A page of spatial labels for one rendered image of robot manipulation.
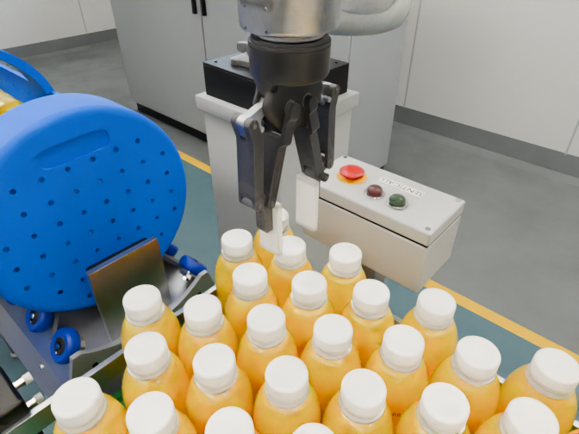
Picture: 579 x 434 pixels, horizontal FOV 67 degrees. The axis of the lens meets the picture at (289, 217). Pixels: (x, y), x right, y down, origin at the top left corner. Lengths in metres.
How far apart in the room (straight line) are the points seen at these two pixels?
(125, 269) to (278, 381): 0.29
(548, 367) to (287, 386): 0.24
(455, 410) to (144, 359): 0.27
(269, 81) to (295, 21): 0.06
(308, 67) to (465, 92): 2.99
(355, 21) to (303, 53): 0.74
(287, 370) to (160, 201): 0.34
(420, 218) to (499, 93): 2.74
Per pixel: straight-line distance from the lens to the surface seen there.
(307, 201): 0.52
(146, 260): 0.63
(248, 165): 0.42
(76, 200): 0.59
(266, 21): 0.39
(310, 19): 0.38
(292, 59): 0.39
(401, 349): 0.44
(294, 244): 0.54
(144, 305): 0.49
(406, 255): 0.58
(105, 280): 0.61
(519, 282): 2.31
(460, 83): 3.36
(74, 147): 0.57
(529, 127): 3.28
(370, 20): 1.13
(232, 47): 2.75
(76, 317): 0.73
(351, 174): 0.63
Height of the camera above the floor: 1.42
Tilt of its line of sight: 35 degrees down
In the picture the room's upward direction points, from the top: straight up
